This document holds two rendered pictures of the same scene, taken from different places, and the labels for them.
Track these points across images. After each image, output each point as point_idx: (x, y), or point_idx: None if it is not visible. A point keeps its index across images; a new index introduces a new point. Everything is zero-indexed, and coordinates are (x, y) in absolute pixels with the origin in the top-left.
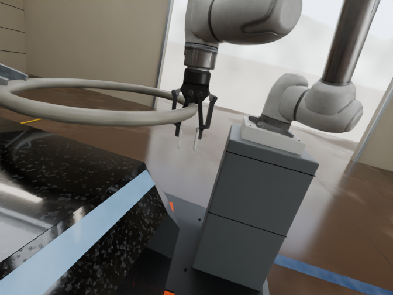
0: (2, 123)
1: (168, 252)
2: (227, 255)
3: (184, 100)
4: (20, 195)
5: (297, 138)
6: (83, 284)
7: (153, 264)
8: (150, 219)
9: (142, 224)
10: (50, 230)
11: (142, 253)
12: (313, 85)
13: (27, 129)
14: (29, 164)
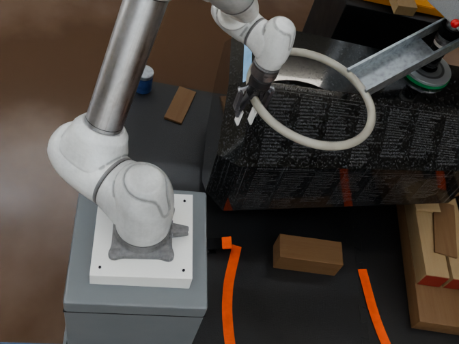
0: (341, 87)
1: (217, 137)
2: None
3: (262, 97)
4: None
5: (102, 213)
6: (238, 45)
7: (223, 100)
8: (233, 73)
9: (235, 68)
10: None
11: (229, 67)
12: (128, 136)
13: (327, 86)
14: (290, 60)
